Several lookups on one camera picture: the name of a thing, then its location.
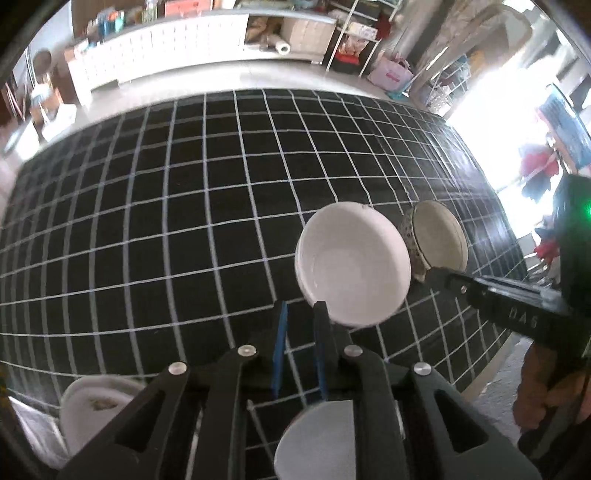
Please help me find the patterned rim ceramic bowl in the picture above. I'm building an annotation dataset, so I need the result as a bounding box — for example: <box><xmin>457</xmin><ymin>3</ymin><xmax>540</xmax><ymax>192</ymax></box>
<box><xmin>401</xmin><ymin>200</ymin><xmax>469</xmax><ymax>283</ymax></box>

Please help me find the white ceramic bowl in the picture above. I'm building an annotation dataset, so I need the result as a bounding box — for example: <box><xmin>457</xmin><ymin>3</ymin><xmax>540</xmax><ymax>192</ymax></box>
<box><xmin>294</xmin><ymin>202</ymin><xmax>412</xmax><ymax>328</ymax></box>

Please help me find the person's hand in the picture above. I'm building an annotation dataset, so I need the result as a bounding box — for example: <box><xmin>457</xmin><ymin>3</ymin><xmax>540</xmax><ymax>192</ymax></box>
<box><xmin>513</xmin><ymin>343</ymin><xmax>586</xmax><ymax>433</ymax></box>

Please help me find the white dish at table corner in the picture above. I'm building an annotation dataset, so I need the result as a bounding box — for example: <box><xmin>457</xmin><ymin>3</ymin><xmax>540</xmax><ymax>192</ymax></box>
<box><xmin>59</xmin><ymin>375</ymin><xmax>145</xmax><ymax>457</ymax></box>

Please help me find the white plate near gripper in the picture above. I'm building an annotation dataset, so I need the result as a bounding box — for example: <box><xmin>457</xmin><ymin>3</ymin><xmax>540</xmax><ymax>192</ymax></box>
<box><xmin>273</xmin><ymin>400</ymin><xmax>356</xmax><ymax>480</ymax></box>

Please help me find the black white grid tablecloth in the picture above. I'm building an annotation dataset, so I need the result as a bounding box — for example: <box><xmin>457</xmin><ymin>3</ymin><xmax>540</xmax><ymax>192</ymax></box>
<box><xmin>0</xmin><ymin>88</ymin><xmax>530</xmax><ymax>480</ymax></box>

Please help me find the pink bag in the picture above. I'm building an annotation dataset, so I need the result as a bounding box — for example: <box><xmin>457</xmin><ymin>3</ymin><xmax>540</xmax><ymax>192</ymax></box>
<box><xmin>368</xmin><ymin>55</ymin><xmax>414</xmax><ymax>93</ymax></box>

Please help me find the white metal shelf rack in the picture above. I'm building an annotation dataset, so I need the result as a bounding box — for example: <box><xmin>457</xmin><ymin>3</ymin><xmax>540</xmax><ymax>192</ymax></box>
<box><xmin>322</xmin><ymin>1</ymin><xmax>404</xmax><ymax>77</ymax></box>

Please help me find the wicker basket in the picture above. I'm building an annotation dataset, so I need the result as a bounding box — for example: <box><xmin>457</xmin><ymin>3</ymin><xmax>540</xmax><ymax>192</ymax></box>
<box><xmin>280</xmin><ymin>17</ymin><xmax>335</xmax><ymax>64</ymax></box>

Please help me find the long white cabinet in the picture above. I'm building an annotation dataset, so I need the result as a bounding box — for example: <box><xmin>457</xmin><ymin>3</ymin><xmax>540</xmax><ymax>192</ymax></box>
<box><xmin>65</xmin><ymin>9</ymin><xmax>337</xmax><ymax>105</ymax></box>

